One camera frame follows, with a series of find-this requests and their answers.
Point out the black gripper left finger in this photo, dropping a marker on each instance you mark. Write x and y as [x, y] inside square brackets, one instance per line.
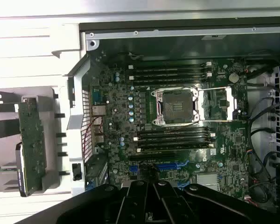
[135, 203]

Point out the silver chipset heatsink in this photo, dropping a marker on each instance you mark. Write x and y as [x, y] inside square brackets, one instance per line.
[207, 180]

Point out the CPU socket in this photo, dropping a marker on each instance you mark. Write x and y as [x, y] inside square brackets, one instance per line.
[177, 105]

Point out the silver coin battery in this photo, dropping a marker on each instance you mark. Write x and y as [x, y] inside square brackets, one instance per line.
[234, 77]

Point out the metal socket cover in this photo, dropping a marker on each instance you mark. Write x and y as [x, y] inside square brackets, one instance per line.
[229, 105]

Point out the blue expansion slot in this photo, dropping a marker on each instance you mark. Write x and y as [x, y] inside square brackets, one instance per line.
[183, 185]
[165, 166]

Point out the black expansion slot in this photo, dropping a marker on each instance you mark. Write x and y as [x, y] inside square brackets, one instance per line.
[151, 157]

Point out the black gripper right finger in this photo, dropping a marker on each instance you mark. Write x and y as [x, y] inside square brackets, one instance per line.
[168, 203]

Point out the black open PC case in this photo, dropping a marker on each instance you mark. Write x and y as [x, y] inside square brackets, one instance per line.
[77, 98]

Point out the black RAM slot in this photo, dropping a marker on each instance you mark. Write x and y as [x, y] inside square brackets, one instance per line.
[168, 70]
[172, 148]
[172, 131]
[168, 81]
[168, 76]
[168, 65]
[172, 137]
[172, 142]

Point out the grey parts rack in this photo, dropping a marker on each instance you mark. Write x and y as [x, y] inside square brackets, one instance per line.
[52, 182]

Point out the green motherboard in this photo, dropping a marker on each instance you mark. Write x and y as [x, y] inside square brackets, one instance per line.
[121, 112]

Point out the metal drive cage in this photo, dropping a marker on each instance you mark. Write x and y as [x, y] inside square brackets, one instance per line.
[276, 112]

